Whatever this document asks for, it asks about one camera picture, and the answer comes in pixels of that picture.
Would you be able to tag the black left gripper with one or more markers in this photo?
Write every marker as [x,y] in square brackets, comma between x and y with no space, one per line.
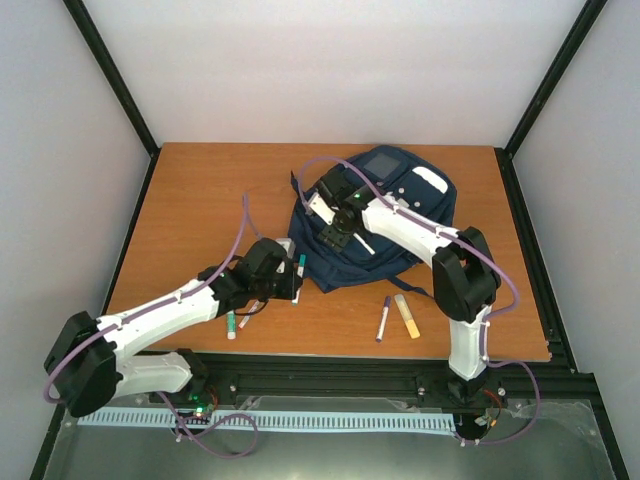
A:
[292,285]

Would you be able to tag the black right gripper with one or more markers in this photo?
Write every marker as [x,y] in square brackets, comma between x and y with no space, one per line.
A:
[337,241]

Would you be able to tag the green capped marker pen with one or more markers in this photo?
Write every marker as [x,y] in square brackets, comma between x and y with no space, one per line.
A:
[298,279]

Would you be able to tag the navy blue student backpack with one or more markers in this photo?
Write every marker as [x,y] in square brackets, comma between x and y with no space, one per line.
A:
[370,258]

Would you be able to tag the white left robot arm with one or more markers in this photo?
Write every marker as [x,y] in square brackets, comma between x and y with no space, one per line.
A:
[150,325]

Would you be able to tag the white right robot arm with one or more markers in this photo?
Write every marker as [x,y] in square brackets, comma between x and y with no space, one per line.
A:
[463,279]

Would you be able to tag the red marker pen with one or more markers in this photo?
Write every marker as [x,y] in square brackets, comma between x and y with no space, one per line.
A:
[255,308]

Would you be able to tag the white glue stick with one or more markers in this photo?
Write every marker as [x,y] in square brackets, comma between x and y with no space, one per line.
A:
[231,328]

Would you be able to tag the purple marker pen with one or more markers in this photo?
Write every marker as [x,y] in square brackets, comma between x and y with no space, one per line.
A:
[383,319]

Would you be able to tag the yellow highlighter pen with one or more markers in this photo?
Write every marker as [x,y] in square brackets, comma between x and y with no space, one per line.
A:
[407,316]

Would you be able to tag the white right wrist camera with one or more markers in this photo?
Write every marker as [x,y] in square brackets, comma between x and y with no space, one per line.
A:
[319,207]

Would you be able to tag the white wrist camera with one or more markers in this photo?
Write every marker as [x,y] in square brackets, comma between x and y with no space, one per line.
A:
[288,245]
[319,207]

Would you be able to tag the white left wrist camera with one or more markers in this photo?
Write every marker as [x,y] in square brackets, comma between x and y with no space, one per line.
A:
[288,245]

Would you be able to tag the light blue slotted cable duct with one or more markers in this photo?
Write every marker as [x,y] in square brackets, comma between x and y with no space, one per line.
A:
[276,421]

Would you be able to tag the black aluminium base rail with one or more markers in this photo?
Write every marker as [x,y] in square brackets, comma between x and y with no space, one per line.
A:
[229,379]

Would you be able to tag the black left corner frame post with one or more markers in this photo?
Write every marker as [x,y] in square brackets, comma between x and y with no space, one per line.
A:
[89,31]

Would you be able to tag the black corner frame post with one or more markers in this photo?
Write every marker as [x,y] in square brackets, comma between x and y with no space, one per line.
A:
[89,31]
[577,34]

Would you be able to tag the black right corner frame post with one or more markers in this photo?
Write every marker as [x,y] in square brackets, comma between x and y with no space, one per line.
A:
[577,34]

